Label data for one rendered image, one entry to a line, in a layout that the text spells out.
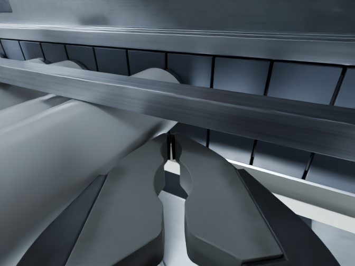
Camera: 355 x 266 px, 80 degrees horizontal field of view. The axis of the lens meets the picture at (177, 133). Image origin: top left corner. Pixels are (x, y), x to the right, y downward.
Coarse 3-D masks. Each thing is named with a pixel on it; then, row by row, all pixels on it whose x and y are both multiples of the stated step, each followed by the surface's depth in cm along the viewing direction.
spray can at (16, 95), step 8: (48, 64) 20; (56, 64) 20; (64, 64) 20; (72, 64) 20; (80, 64) 21; (0, 88) 15; (8, 88) 16; (16, 88) 16; (24, 88) 16; (0, 96) 15; (8, 96) 15; (16, 96) 16; (24, 96) 16; (32, 96) 16; (40, 96) 17; (0, 104) 15; (8, 104) 15
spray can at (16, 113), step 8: (48, 96) 15; (56, 96) 15; (16, 104) 14; (24, 104) 13; (32, 104) 13; (40, 104) 14; (48, 104) 14; (56, 104) 14; (0, 112) 12; (8, 112) 12; (16, 112) 13; (24, 112) 13; (32, 112) 13; (0, 120) 12; (8, 120) 12; (16, 120) 12
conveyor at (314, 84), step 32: (96, 64) 20; (128, 64) 19; (160, 64) 17; (192, 64) 16; (224, 64) 15; (256, 64) 14; (288, 64) 13; (320, 64) 15; (288, 96) 14; (320, 96) 13; (352, 96) 12; (192, 128) 19; (256, 160) 17; (288, 160) 16; (320, 160) 15; (352, 192) 15
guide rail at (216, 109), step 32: (0, 64) 13; (32, 64) 13; (64, 96) 11; (96, 96) 10; (128, 96) 9; (160, 96) 8; (192, 96) 8; (224, 96) 8; (256, 96) 8; (224, 128) 8; (256, 128) 7; (288, 128) 7; (320, 128) 6; (352, 128) 6; (352, 160) 6
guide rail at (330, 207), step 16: (256, 176) 15; (272, 176) 15; (272, 192) 14; (288, 192) 14; (304, 192) 14; (320, 192) 14; (336, 192) 14; (304, 208) 13; (320, 208) 13; (336, 208) 13; (352, 208) 12; (336, 224) 13; (352, 224) 12
